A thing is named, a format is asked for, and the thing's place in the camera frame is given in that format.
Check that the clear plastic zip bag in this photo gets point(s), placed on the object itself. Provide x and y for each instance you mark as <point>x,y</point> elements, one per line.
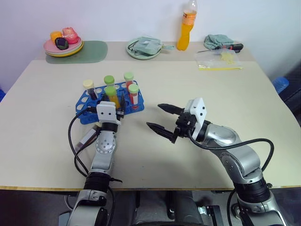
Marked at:
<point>218,60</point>

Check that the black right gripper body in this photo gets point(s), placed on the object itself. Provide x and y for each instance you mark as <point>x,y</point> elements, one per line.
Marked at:
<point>185,124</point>

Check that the teal crumpled cloth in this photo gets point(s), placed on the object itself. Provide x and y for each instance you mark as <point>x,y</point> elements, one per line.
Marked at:
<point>216,40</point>

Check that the black chair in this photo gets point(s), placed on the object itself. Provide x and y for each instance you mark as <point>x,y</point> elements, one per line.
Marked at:
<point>292,91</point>

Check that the yellow-capped dark red tube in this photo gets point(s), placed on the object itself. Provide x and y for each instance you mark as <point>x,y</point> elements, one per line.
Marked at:
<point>90,88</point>

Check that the green-capped red liquid tube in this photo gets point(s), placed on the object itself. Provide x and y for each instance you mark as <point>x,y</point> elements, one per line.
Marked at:
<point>134,95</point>
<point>129,78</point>

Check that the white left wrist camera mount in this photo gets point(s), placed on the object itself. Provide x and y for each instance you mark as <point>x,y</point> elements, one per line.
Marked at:
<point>107,113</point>

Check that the pink toy cake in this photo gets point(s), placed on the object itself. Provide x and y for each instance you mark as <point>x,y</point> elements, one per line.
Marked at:
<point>70,35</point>

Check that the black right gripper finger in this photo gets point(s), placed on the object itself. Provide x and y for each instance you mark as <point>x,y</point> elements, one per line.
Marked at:
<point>170,108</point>
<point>162,131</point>

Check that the pink plate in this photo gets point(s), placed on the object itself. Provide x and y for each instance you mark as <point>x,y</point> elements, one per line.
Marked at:
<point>50,46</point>

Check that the blue plastic container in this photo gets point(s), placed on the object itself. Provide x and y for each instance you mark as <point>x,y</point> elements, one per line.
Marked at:
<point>281,84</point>

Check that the blue test tube rack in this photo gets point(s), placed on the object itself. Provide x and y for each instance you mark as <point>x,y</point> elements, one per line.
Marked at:
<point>135,107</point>

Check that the orange toy fruit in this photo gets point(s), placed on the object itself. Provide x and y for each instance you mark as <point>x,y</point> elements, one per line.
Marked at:
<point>55,35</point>

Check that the yellow plate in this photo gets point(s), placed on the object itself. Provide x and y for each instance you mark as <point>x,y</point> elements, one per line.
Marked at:
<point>68,54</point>

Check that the red and black screwdriver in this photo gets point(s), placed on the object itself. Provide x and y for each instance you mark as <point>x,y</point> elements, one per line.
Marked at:
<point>232,46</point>

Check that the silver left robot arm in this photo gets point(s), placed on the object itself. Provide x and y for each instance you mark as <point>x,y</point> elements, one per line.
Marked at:
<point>103,146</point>

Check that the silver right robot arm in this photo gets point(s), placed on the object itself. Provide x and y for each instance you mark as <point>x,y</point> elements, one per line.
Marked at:
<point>237,155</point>

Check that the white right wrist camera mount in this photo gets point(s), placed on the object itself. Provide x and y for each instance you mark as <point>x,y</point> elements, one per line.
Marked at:
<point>198,110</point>

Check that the teal folded pouch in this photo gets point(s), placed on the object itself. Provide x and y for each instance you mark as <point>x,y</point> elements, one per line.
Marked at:
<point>148,46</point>

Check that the light green round plate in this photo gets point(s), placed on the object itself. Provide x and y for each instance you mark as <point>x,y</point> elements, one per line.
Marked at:
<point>141,56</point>

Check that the pale green plate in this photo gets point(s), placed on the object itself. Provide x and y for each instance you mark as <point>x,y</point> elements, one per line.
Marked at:
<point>76,48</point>

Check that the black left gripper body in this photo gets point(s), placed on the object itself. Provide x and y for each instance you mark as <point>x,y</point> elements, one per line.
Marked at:
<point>120,114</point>

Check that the loose dark liquid test tube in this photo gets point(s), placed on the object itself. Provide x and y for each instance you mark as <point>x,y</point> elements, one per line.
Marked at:
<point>87,139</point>

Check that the green placemat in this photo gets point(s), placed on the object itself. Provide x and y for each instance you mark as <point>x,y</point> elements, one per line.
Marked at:
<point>94,53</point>

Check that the green-capped test tube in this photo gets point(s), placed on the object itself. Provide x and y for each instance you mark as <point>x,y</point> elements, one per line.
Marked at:
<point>109,80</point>

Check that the dark purple toy eggplant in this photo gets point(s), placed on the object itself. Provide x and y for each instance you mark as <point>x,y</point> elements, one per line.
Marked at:
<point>61,43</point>

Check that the blue object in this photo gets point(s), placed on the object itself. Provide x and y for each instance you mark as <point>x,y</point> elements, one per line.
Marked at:
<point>2,93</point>

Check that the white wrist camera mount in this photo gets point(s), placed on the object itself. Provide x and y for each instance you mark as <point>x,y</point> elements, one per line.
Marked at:
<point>198,110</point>
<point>107,113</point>

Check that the green-capped orange liquid tube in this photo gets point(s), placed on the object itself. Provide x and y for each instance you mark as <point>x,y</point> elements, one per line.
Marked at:
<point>111,95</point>

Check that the metal bracket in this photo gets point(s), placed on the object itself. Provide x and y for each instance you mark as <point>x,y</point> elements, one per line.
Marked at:
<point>209,212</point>

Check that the orange drink bottle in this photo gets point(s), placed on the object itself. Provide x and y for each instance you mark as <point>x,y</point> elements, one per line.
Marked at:
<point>185,35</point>

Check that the dark rounded shape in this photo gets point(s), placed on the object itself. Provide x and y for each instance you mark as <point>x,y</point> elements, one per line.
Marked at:
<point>169,207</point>

